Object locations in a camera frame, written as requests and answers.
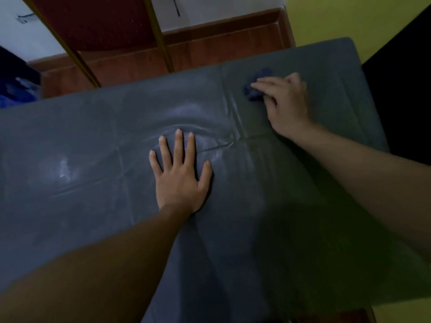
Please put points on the person's left hand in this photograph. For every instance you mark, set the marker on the person's left hand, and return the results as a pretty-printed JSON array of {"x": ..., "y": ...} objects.
[{"x": 180, "y": 188}]

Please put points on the person's right hand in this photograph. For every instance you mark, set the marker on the person's right hand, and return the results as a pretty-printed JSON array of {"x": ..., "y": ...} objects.
[{"x": 288, "y": 107}]

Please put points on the blue cloth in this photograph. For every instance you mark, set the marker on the blue cloth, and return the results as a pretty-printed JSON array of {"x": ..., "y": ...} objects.
[{"x": 253, "y": 87}]

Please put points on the person's right forearm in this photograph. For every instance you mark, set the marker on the person's right forearm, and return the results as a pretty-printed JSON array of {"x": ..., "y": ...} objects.
[{"x": 377, "y": 178}]

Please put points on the person's left forearm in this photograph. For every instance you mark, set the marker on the person's left forearm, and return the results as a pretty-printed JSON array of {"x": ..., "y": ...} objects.
[{"x": 91, "y": 272}]

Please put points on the blue water jug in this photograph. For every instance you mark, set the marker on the blue water jug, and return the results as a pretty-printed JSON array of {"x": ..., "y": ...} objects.
[{"x": 17, "y": 94}]

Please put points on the water dispenser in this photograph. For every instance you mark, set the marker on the water dispenser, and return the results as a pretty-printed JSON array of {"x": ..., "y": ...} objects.
[{"x": 17, "y": 67}]

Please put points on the red chair gold frame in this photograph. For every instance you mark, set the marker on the red chair gold frame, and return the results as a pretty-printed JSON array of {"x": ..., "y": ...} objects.
[{"x": 97, "y": 26}]

